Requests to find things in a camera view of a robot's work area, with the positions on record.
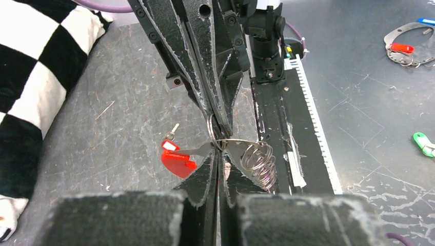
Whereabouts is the spare keyring holder on floor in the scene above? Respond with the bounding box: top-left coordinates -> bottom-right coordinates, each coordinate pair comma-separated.
383,17 -> 434,68

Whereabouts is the red tag key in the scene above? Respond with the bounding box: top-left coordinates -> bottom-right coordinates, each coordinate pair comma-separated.
161,123 -> 180,151

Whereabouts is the red grey keyring holder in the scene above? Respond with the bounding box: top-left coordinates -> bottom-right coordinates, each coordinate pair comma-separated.
161,114 -> 277,193

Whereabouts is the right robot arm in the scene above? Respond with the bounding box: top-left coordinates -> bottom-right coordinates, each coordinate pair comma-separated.
129,1 -> 286,138

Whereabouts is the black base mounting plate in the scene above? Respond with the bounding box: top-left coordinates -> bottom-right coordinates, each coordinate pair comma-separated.
251,71 -> 333,194

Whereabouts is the black white checkered pillow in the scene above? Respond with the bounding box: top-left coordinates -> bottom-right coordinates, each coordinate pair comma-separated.
1,1 -> 113,241

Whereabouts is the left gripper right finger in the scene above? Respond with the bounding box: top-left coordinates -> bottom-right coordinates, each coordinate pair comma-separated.
218,152 -> 389,245

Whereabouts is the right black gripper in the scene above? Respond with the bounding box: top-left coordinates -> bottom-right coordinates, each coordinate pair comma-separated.
129,1 -> 252,135

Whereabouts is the blue white cable duct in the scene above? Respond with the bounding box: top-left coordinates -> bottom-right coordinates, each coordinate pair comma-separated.
285,54 -> 343,195

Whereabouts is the green key tag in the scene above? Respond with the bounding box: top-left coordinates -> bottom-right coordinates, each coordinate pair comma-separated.
413,132 -> 434,157

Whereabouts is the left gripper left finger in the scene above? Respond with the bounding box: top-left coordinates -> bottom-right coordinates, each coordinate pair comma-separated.
34,150 -> 218,245

